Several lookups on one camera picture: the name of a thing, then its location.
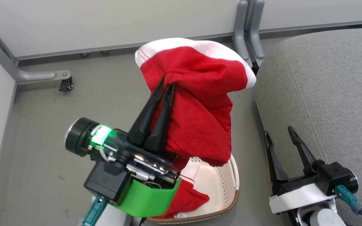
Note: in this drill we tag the grey fabric sofa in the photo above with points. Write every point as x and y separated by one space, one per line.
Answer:
331 94

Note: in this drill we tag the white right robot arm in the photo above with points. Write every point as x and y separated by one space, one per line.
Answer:
325 218

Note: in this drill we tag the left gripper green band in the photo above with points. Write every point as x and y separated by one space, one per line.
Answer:
112 141

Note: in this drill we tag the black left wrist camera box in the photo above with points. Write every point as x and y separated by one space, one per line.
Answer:
105 182

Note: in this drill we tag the grey upright partition foot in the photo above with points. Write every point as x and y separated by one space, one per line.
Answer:
240 31
256 34

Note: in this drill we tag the red garment wide white hem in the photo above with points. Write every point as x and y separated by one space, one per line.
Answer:
200 110

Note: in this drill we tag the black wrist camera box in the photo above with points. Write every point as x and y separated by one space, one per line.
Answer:
335 175
105 182

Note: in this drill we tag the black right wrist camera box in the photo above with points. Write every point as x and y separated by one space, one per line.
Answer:
335 175

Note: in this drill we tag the long grey partition foot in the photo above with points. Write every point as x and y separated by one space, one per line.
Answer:
27 75

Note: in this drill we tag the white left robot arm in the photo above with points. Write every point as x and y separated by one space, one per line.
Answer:
115 218

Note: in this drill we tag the red garment thin white stripes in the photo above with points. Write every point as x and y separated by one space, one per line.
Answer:
187 197

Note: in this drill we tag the black caster wheel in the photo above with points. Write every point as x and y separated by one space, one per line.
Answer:
255 67
66 85

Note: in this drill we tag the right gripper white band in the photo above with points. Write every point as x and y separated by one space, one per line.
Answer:
294 196

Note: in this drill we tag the white laundry basket woven rim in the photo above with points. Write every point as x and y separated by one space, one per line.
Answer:
214 188

